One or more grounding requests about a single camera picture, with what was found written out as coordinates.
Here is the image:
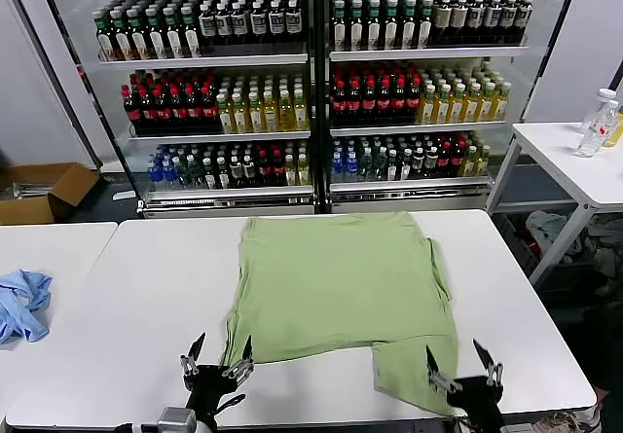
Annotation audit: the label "patterned cloth heap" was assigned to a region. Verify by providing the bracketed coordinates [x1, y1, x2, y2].
[530, 393, 605, 433]

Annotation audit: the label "white side table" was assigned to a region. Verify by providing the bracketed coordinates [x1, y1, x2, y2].
[484, 121, 623, 288]

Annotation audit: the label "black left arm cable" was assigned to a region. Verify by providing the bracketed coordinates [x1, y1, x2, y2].
[215, 392, 247, 417]

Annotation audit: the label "small red-capped cola bottle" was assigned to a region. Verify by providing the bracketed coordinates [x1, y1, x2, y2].
[437, 140, 453, 179]
[451, 139, 465, 178]
[270, 149, 286, 188]
[256, 149, 272, 188]

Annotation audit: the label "clear bottle red label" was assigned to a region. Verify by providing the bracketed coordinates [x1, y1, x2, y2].
[576, 100, 619, 158]

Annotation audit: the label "green-capped white label bottle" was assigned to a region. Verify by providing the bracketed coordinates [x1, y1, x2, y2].
[93, 10, 117, 61]
[126, 7, 151, 60]
[399, 0, 418, 50]
[364, 0, 384, 51]
[416, 0, 434, 49]
[330, 0, 349, 52]
[382, 0, 401, 51]
[109, 8, 133, 61]
[347, 0, 366, 52]
[162, 5, 186, 59]
[144, 6, 168, 60]
[179, 4, 202, 58]

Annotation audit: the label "crumpled light blue cloth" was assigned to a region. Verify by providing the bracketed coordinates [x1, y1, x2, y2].
[0, 269, 54, 345]

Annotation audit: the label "dark bottle blue-white label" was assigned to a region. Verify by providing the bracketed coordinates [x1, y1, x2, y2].
[213, 1, 234, 47]
[267, 0, 286, 45]
[466, 0, 485, 45]
[499, 0, 518, 45]
[483, 0, 501, 45]
[248, 0, 269, 46]
[283, 0, 303, 45]
[229, 0, 249, 47]
[515, 0, 533, 44]
[198, 2, 218, 48]

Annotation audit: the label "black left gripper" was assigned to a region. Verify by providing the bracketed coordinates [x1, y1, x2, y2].
[178, 332, 257, 433]

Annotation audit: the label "dark bottle beige label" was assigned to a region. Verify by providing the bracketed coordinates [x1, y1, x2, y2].
[450, 0, 468, 46]
[432, 0, 452, 46]

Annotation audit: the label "mixed clothes heap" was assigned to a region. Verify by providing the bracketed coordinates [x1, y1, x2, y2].
[581, 218, 623, 278]

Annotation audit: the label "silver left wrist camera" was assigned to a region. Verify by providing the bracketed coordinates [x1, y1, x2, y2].
[156, 406, 198, 433]

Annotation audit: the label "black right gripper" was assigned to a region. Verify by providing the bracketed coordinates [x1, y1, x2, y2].
[424, 338, 505, 433]

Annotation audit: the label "open cardboard box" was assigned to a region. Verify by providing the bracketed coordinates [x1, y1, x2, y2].
[0, 162, 101, 225]

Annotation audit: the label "black storage crate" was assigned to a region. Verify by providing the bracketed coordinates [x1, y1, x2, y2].
[495, 211, 541, 271]

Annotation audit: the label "clear bottle white cap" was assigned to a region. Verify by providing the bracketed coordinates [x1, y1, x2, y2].
[579, 88, 618, 135]

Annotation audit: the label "glass drinks cooler shelf unit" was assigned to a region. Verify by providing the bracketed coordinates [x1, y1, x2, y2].
[313, 0, 583, 215]
[33, 0, 322, 220]

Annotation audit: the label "silvery metal parts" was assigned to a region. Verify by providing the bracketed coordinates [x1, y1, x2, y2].
[0, 182, 53, 200]

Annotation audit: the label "light green polo shirt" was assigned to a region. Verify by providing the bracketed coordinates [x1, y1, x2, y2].
[218, 211, 461, 417]

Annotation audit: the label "yellow tea bottle green label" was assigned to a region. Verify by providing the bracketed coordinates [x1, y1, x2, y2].
[246, 90, 266, 133]
[417, 84, 436, 125]
[216, 91, 236, 134]
[231, 90, 250, 133]
[477, 82, 495, 122]
[277, 88, 297, 131]
[448, 83, 466, 124]
[262, 89, 281, 132]
[293, 87, 312, 130]
[462, 82, 481, 123]
[432, 83, 452, 124]
[492, 81, 512, 121]

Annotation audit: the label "grey white garment heap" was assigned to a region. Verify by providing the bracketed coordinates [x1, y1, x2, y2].
[525, 208, 583, 265]

